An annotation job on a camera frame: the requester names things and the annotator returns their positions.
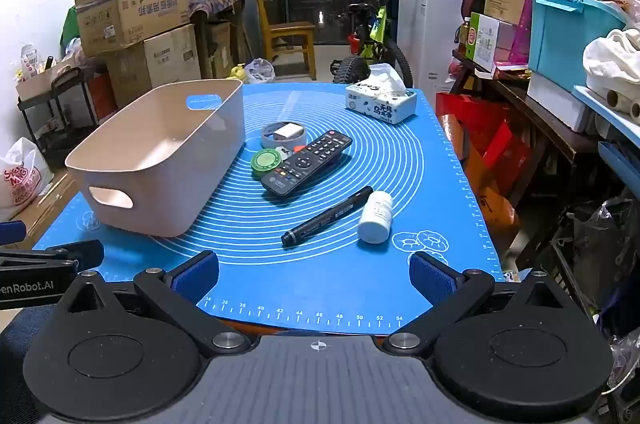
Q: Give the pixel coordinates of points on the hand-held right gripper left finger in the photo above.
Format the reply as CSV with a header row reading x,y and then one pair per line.
x,y
197,276

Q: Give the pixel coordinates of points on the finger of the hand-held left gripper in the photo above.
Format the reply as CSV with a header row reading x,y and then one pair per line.
x,y
75,251
11,232

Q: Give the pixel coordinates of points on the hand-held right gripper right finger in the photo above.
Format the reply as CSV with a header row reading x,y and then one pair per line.
x,y
432,276

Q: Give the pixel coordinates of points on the white pill bottle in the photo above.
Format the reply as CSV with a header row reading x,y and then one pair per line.
x,y
375,216

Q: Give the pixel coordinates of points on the beige plastic basket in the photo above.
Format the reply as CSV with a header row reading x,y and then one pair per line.
x,y
165,184

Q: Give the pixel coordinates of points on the black marker pen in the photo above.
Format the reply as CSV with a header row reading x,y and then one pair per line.
x,y
325,218

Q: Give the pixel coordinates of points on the green round ointment tin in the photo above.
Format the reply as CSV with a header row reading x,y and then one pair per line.
x,y
265,162

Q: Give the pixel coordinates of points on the black remote control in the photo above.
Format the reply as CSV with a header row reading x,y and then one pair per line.
x,y
310,159

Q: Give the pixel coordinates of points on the white bag with red print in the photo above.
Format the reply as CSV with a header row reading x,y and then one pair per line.
x,y
22,174

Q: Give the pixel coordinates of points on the dark blue cloth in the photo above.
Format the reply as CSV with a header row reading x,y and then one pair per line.
x,y
15,354

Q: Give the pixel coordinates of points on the blue silicone mat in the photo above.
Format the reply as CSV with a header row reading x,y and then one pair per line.
x,y
300,284

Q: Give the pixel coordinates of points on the black metal cart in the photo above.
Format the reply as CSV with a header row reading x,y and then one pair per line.
x,y
70,104

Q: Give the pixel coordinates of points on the red paper bags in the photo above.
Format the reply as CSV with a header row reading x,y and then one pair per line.
x,y
480,129

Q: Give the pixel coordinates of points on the grey tape roll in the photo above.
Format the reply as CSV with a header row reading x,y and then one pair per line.
x,y
280,145

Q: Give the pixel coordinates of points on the white charger plug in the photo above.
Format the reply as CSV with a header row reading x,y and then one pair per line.
x,y
285,134

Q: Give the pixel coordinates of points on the white snack packet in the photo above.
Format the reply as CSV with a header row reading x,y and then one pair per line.
x,y
31,62

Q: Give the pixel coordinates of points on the dark wooden table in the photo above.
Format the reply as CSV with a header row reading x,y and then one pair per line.
x,y
545,139

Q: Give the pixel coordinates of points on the white tissue pack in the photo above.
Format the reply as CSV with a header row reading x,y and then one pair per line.
x,y
380,104

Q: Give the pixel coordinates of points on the yellow toy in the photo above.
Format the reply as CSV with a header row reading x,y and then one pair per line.
x,y
237,72

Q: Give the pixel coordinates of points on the large brown cardboard box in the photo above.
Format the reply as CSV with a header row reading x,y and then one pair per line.
x,y
160,59

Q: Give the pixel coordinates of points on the white foam box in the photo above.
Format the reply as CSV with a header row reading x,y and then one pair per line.
x,y
555,104

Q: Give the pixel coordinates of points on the clear plastic bag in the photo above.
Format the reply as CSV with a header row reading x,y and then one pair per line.
x,y
260,72

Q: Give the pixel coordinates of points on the small brown cardboard box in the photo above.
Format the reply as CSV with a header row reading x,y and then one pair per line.
x,y
217,49

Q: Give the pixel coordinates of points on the light blue drawer unit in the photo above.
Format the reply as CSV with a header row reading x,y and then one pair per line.
x,y
620,139

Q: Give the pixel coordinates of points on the green and white carton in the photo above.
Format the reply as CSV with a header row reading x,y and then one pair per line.
x,y
492,42

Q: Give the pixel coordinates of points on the printed open cardboard box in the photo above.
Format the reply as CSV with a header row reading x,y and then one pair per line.
x,y
130,14

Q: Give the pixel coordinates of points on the orange drink bottle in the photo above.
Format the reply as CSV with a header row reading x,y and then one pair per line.
x,y
465,34

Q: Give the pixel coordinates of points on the black and green bicycle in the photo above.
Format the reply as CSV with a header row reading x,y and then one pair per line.
x,y
372,39

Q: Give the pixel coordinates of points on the white chest freezer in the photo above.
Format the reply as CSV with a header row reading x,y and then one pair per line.
x,y
430,29

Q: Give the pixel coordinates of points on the wooden chair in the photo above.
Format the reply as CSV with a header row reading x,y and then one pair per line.
x,y
290,34

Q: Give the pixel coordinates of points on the dark side table with cloth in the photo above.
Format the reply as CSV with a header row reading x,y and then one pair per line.
x,y
215,9

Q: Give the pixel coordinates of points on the turquoise storage bin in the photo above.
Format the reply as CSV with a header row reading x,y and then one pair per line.
x,y
570,34

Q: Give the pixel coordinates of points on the white cloth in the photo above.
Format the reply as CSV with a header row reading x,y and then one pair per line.
x,y
615,59

